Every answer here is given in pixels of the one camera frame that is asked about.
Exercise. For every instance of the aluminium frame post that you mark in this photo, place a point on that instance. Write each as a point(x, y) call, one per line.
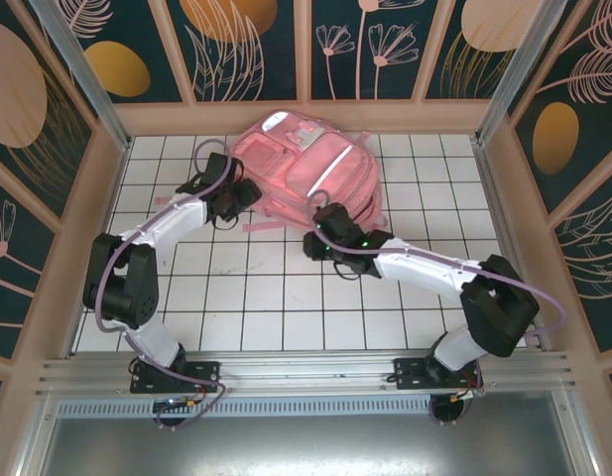
point(82, 69)
point(524, 59)

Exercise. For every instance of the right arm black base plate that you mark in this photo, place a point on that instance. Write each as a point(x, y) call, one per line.
point(409, 377)

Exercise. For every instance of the slotted metal grille strip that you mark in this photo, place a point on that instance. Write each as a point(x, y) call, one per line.
point(305, 409)

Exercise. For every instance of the pink student backpack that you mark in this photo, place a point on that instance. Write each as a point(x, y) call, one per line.
point(325, 163)

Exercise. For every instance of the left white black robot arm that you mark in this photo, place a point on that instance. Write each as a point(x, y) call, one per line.
point(176, 220)

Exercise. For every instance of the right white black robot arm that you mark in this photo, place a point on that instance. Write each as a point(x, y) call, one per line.
point(419, 263)

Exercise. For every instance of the aluminium mounting rail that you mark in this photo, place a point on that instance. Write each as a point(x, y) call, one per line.
point(305, 369)

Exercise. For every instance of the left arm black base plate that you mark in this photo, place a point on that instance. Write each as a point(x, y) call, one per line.
point(201, 377)

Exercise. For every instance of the steel sheet panel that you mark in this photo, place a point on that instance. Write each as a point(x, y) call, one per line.
point(305, 446)

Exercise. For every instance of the aluminium side rail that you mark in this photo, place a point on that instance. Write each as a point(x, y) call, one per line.
point(486, 178)

